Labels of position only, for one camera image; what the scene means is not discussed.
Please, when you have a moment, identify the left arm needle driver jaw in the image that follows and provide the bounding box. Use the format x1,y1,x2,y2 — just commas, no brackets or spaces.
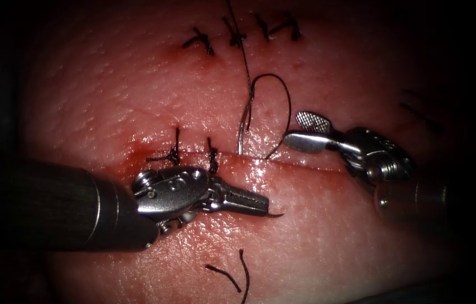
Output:
220,200,271,217
220,181,270,209

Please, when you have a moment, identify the black stitching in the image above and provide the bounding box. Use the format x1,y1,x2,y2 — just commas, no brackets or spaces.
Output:
399,87,446,132
181,12,303,56
145,126,220,176

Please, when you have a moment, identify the right arm needle driver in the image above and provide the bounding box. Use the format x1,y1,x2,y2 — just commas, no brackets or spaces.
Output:
338,126,417,187

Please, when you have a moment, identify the left arm needle driver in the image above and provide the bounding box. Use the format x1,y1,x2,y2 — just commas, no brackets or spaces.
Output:
131,166,224,235

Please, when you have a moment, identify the tissue pad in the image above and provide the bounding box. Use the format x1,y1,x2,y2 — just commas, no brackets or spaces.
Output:
8,0,476,304

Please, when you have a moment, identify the curved steel needle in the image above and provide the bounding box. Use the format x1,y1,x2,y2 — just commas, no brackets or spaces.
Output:
237,82,256,157

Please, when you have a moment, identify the right arm needle driver jaw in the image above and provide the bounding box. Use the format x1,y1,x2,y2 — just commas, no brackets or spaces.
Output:
283,129,362,154
295,111,343,138

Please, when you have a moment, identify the short black thread piece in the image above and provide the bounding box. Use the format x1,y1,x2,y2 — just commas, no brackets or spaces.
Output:
239,248,251,304
205,264,243,293

